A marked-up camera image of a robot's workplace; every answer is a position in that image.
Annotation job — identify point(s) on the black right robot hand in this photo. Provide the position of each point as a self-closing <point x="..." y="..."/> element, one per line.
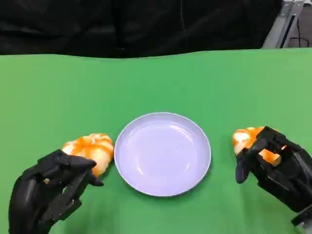
<point x="287" y="180"/>

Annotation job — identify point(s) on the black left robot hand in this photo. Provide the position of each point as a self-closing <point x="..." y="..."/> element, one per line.
<point x="29" y="195"/>

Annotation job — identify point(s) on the orange and white bread roll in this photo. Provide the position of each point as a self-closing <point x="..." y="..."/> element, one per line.
<point x="243" y="139"/>
<point x="95" y="146"/>

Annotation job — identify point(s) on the lilac plate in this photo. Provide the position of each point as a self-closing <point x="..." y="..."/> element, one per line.
<point x="163" y="156"/>

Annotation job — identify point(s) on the green table cloth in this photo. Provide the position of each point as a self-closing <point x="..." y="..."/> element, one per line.
<point x="156" y="85"/>

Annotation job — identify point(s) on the black backdrop curtain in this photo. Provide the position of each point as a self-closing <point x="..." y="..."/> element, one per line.
<point x="97" y="26"/>

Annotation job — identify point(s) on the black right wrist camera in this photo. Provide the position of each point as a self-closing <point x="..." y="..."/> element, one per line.
<point x="303" y="215"/>

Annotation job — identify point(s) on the aluminium frame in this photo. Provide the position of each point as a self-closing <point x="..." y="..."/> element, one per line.
<point x="280" y="26"/>

